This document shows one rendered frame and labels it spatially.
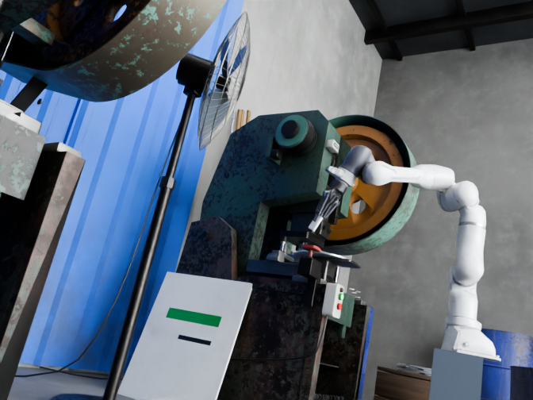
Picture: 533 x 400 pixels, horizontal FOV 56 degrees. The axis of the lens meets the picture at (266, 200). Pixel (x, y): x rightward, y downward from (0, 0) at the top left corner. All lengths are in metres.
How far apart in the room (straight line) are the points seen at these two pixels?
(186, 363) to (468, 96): 5.02
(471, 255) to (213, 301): 1.13
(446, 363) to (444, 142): 4.39
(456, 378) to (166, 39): 1.58
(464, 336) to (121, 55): 1.60
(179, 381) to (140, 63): 1.40
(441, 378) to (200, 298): 1.09
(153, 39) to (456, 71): 5.59
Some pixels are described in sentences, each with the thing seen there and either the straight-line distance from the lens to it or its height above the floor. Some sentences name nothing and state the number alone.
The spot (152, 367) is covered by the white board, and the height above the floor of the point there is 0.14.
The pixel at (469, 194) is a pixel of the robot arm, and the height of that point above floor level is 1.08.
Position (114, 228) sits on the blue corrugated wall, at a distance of 3.04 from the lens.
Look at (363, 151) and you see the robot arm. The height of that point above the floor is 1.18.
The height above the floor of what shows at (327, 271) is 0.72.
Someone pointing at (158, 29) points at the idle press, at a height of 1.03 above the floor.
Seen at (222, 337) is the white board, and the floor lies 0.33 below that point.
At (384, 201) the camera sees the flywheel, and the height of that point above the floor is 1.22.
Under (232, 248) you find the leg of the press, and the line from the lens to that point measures 2.44.
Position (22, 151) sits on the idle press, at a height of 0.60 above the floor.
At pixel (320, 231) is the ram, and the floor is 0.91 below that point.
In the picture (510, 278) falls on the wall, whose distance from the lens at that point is 5.64.
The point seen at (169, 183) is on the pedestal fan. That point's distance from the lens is 1.92.
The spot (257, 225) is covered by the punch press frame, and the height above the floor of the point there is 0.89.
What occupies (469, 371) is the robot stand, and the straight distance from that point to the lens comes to 2.14.
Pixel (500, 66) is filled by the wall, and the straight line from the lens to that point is 6.65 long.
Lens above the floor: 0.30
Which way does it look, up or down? 17 degrees up
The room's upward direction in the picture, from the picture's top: 12 degrees clockwise
